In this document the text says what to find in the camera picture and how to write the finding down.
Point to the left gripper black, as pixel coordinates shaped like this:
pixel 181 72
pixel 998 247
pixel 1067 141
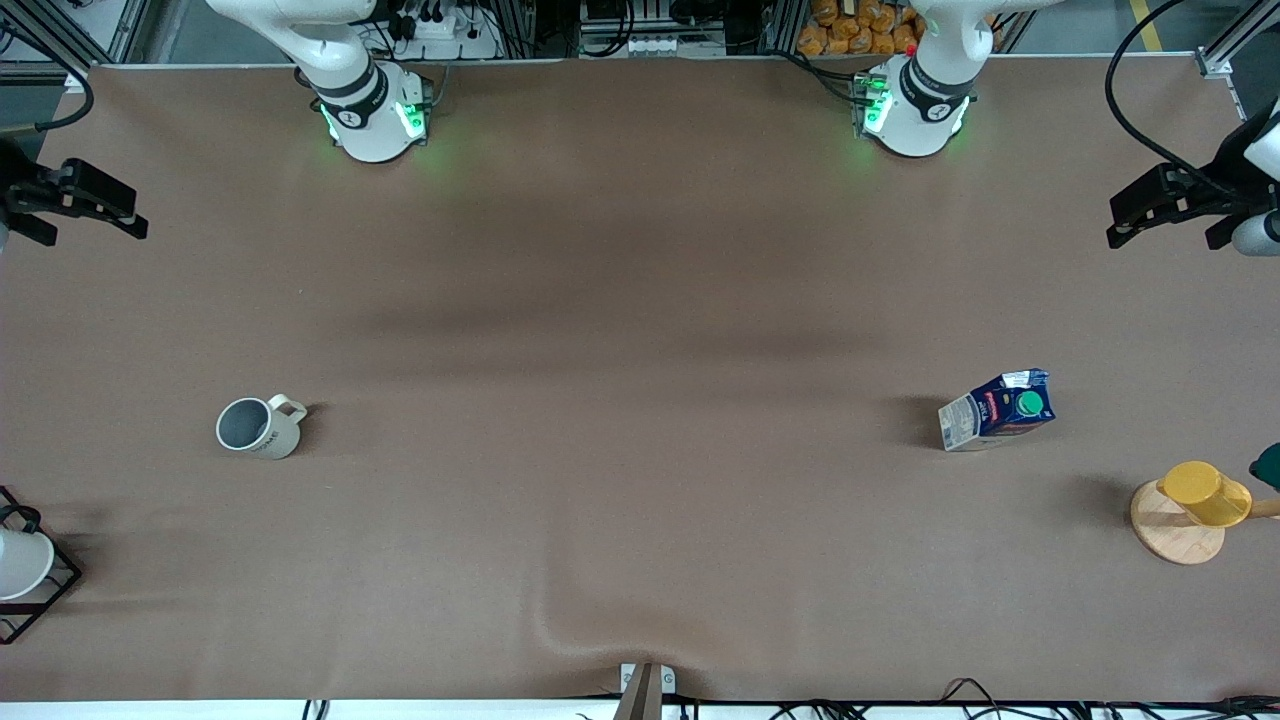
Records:
pixel 1216 187

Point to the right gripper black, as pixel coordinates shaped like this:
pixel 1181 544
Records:
pixel 20 190

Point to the blue white milk carton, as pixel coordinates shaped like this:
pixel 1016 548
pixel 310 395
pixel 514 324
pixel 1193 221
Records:
pixel 1000 415

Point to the grey white ceramic mug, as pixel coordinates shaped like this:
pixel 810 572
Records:
pixel 275 435

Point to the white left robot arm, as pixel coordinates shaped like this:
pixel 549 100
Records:
pixel 915 120

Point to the yellow plastic cup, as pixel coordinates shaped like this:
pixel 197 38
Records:
pixel 1205 495

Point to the round wooden cup stand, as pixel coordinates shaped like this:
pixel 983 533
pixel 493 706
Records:
pixel 1170 540

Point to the dark green object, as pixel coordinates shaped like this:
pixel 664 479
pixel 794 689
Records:
pixel 1268 468

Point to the orange bread roll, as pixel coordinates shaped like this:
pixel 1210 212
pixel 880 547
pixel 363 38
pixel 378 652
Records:
pixel 880 18
pixel 812 40
pixel 826 10
pixel 852 28
pixel 903 38

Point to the white bowl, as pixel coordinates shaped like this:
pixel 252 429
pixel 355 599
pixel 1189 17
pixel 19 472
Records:
pixel 20 565

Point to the white power strip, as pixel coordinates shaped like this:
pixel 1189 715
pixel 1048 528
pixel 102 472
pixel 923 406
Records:
pixel 450 40
pixel 660 45

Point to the large table cover sheet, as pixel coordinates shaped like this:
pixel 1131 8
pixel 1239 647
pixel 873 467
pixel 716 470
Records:
pixel 640 250

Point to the aluminium frame profile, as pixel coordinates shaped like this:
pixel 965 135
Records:
pixel 75 75
pixel 1215 62

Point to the grey camera pole bracket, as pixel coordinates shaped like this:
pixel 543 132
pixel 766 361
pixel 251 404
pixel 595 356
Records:
pixel 640 700

